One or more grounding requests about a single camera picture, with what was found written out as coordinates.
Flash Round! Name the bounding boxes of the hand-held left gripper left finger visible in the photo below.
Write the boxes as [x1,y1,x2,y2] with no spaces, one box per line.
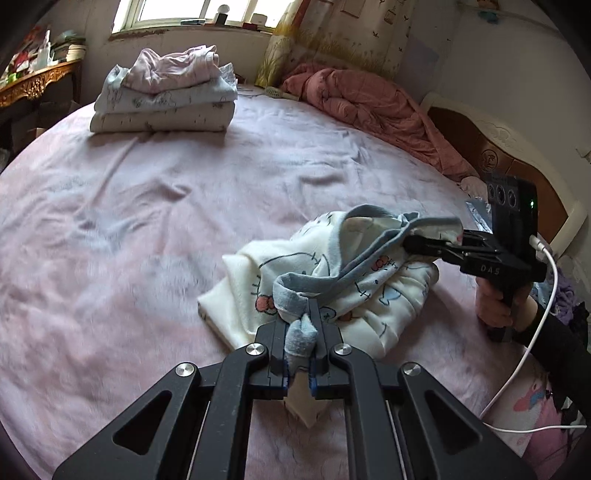
[53,318,291,480]

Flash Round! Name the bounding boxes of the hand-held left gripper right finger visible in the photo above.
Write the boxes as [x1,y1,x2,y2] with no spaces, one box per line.
[308,298,539,480]

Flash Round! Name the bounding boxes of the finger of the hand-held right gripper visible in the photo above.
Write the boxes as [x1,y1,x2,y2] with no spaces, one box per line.
[402,232,467,265]

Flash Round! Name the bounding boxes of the white cartoon print pants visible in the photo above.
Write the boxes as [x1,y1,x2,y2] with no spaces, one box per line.
[198,204,465,428]

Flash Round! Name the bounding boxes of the person's right forearm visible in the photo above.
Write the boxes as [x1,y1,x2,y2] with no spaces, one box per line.
[512,299,591,417]

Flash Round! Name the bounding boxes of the person's right hand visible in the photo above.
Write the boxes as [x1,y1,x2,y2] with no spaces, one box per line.
[475,276,536,334]

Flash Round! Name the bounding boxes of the silver foil packet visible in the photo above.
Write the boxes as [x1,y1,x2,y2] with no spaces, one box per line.
[465,198,493,237]

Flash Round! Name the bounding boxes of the purple cloth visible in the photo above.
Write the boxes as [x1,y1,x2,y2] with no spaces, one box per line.
[530,271,579,325]

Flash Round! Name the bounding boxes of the wooden bed headboard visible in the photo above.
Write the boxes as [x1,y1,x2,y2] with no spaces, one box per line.
[419,91,588,260]

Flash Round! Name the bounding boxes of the pink quilt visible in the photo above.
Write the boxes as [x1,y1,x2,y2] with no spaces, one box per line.
[281,62,482,182]

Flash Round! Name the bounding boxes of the person's pink pajama leg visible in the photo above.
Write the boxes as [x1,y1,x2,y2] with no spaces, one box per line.
[480,364,591,468]

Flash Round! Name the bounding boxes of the pink bed sheet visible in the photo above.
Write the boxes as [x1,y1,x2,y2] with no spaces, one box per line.
[0,92,555,480]

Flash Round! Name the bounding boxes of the white hairbrush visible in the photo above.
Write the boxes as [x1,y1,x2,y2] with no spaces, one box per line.
[264,85,299,102]

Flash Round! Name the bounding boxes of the yellow printed curtain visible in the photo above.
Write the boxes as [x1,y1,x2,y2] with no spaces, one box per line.
[255,0,417,89]

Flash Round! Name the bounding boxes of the cream folded garment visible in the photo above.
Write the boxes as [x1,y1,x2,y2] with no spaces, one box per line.
[90,99,237,136]

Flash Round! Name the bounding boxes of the pale blue printed garment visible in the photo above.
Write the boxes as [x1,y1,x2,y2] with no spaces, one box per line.
[95,65,239,114]

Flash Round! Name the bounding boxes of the pink folded garment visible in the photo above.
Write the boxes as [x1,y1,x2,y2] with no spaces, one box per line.
[126,45,232,92]

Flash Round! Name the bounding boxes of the window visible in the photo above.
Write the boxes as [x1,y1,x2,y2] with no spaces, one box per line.
[111,0,302,36]

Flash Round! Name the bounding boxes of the ornate wooden desk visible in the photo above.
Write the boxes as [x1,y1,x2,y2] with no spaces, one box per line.
[0,60,85,110]

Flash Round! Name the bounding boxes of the stack of books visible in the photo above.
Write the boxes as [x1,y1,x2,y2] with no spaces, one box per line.
[50,30,89,64]

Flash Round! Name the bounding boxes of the white cable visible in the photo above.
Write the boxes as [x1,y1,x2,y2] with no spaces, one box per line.
[479,234,591,435]

